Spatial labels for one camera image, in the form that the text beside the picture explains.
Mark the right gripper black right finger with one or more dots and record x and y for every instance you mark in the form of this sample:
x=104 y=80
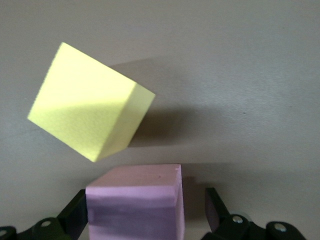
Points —
x=215 y=212

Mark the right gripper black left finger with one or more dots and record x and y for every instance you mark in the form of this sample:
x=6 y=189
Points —
x=72 y=215

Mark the pink foam cube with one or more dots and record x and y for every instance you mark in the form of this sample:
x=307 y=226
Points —
x=135 y=200

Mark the yellow foam cube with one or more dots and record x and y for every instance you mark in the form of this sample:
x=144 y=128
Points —
x=87 y=105

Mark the brown table cover sheet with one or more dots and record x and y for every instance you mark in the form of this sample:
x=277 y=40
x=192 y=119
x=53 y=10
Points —
x=237 y=75

